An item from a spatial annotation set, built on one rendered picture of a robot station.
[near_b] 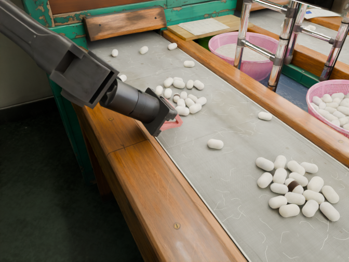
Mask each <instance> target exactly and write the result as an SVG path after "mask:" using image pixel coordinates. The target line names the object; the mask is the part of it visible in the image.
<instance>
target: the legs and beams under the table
mask: <svg viewBox="0 0 349 262"><path fill-rule="evenodd" d="M77 118H78V117H77ZM78 122H79V125H80V128H81V131H82V135H83V138H84V142H85V145H86V149H87V152H88V156H89V159H90V162H91V166H92V170H93V173H94V175H95V179H96V182H97V186H98V190H99V196H100V199H101V201H102V203H105V202H108V201H110V200H112V199H114V198H115V197H114V195H113V192H112V190H111V188H110V186H109V184H108V182H107V180H106V177H105V175H104V173H103V171H102V169H101V167H100V164H99V162H98V159H97V157H96V156H95V154H94V151H93V149H92V147H91V145H90V143H89V141H88V138H87V136H86V134H85V132H84V130H83V128H82V125H81V123H80V121H79V119H78Z"/></svg>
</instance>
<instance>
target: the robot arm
mask: <svg viewBox="0 0 349 262"><path fill-rule="evenodd" d="M0 33H2V34H3V35H4V36H6V37H7V38H8V39H10V40H11V41H13V42H14V43H15V44H17V45H18V46H19V47H20V48H21V49H23V50H24V51H25V52H26V53H27V54H28V55H29V56H30V57H31V58H32V59H33V60H34V61H35V63H36V64H37V66H38V67H39V68H41V69H42V70H43V71H45V72H46V73H48V74H49V75H50V77H49V79H51V80H52V81H54V82H55V83H56V84H58V85H59V86H60V87H62V92H61V95H62V96H63V97H64V98H66V99H67V100H69V101H70V102H72V103H74V104H76V105H78V106H80V107H83V106H84V105H86V106H88V107H89V108H91V109H94V107H95V106H96V105H97V103H98V102H99V104H100V106H102V107H104V108H107V109H110V110H112V111H115V112H117V113H120V114H123V115H125V116H128V117H130V118H133V119H135V120H138V121H140V122H141V123H142V124H143V125H144V127H145V128H146V129H147V131H148V132H149V133H150V135H151V136H154V137H157V136H158V135H159V134H160V132H161V131H164V130H167V129H170V128H175V127H180V126H181V125H182V123H183V121H182V119H181V118H180V116H179V115H178V112H177V110H176V109H175V108H174V106H173V105H172V104H171V103H170V102H169V101H168V100H167V99H166V98H164V97H163V96H160V97H159V96H158V95H157V94H156V93H155V92H154V91H153V89H151V88H149V87H148V88H147V89H146V91H145V92H143V91H141V90H139V89H137V88H135V87H133V86H131V85H129V84H127V83H125V82H123V81H122V79H121V78H120V77H119V76H118V74H119V71H118V70H117V69H116V68H114V67H113V66H112V65H111V64H109V63H108V62H106V61H105V60H103V59H102V58H101V57H99V56H98V55H96V54H95V53H94V52H92V50H89V51H88V52H86V51H85V50H84V49H82V48H81V47H79V46H78V45H77V44H75V43H74V42H73V41H71V40H70V39H69V38H67V37H66V36H64V35H62V34H58V33H56V32H54V31H52V30H50V29H48V28H47V27H45V26H43V25H42V24H40V23H39V22H38V21H36V20H35V19H34V18H32V17H31V16H30V15H28V14H27V13H26V12H24V11H23V10H22V9H20V8H19V7H18V6H16V5H15V4H14V3H12V2H11V1H10V0H0ZM170 119H171V120H174V119H176V121H175V122H173V121H169V120H170Z"/></svg>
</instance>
